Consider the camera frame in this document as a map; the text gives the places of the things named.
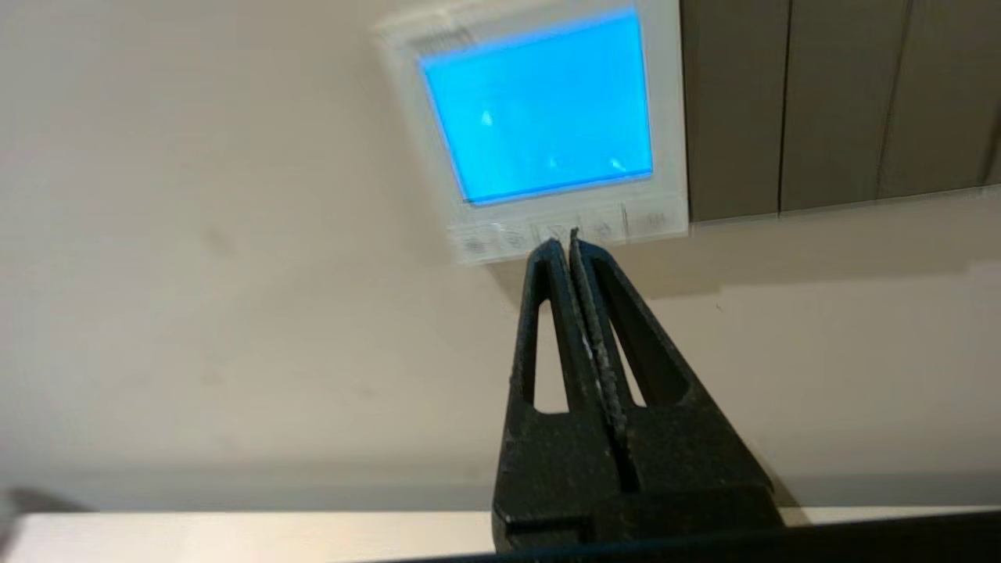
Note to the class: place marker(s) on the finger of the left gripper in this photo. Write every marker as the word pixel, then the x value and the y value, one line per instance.
pixel 547 461
pixel 672 453

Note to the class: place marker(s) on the wall thermostat with blue screen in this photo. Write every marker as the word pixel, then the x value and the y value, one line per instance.
pixel 539 109

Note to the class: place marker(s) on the grey triple rocker switch panel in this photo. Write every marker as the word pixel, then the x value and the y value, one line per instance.
pixel 837 109

